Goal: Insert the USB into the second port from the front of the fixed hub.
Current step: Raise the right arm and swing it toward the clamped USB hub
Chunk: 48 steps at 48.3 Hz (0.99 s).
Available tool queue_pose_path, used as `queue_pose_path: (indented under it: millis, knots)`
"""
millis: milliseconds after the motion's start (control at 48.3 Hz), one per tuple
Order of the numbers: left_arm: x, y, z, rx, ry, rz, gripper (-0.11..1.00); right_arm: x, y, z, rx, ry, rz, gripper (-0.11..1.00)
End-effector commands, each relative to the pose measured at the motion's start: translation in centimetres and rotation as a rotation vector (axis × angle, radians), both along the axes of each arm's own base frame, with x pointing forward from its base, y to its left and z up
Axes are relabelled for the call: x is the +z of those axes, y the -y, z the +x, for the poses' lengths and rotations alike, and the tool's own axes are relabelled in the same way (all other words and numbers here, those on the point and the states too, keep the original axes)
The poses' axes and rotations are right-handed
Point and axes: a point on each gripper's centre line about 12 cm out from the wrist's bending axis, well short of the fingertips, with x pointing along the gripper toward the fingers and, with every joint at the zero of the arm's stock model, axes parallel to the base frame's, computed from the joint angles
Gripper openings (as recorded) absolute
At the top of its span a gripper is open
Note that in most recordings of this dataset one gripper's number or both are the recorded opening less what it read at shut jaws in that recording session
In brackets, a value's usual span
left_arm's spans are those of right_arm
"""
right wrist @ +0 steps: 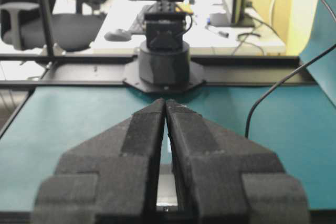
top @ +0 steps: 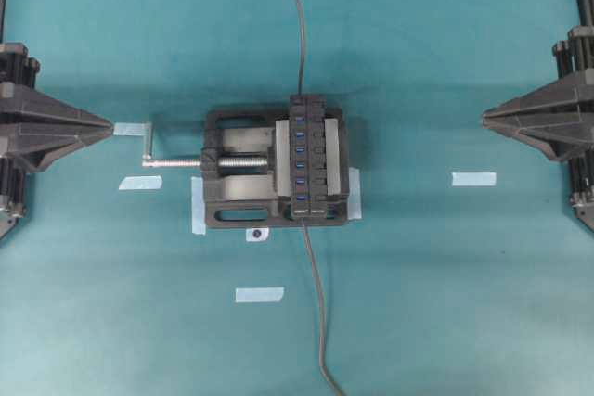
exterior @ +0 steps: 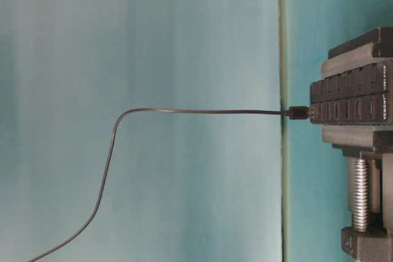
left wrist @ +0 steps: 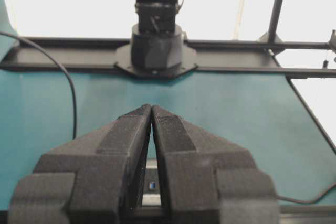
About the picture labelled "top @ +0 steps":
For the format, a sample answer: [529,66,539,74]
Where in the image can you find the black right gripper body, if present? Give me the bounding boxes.
[552,27,593,231]

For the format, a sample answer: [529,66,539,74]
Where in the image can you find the blue tape vise left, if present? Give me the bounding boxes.
[190,176,206,236]

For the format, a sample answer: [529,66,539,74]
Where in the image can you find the blue tape near handle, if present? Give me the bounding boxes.
[113,122,145,136]

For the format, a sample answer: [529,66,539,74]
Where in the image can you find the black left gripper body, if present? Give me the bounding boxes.
[1,43,41,238]

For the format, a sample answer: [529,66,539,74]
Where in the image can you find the blue tape front strip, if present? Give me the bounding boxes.
[235,287,285,303]

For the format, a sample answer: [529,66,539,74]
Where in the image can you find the blue tape right strip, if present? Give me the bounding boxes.
[452,172,497,187]

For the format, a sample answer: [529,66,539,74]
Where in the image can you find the grey hub cable front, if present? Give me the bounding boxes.
[300,217,349,396]

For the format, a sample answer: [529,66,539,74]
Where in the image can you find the grey hub cable rear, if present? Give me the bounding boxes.
[252,0,307,96]

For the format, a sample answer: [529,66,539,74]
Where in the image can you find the black bench vise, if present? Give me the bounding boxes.
[200,96,350,229]

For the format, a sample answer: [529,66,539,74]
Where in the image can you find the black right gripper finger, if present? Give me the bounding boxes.
[483,124,593,162]
[482,78,593,123]

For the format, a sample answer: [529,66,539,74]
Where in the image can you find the tape patch black dot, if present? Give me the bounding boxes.
[246,227,270,242]

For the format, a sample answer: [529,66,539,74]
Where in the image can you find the grey hub cable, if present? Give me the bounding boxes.
[252,0,307,96]
[300,217,349,396]

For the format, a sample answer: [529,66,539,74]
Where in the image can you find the blue tape left strip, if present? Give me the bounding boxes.
[118,175,162,191]

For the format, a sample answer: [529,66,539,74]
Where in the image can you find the blue tape vise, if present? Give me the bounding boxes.
[190,176,206,236]
[347,167,362,221]

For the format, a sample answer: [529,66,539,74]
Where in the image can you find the black USB hub blue ports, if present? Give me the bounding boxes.
[289,95,309,219]

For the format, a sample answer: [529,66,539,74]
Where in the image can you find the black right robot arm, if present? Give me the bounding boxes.
[481,0,593,229]

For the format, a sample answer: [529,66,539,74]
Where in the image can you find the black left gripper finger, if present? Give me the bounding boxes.
[1,82,112,128]
[1,125,113,170]

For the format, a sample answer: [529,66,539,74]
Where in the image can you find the blue tape strip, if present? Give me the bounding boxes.
[235,287,285,303]
[118,175,162,191]
[452,172,497,187]

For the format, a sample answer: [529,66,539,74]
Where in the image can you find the silver vise screw handle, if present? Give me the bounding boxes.
[141,122,268,169]

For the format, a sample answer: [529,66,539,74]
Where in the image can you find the blue tape vise right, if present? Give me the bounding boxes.
[347,167,362,221]

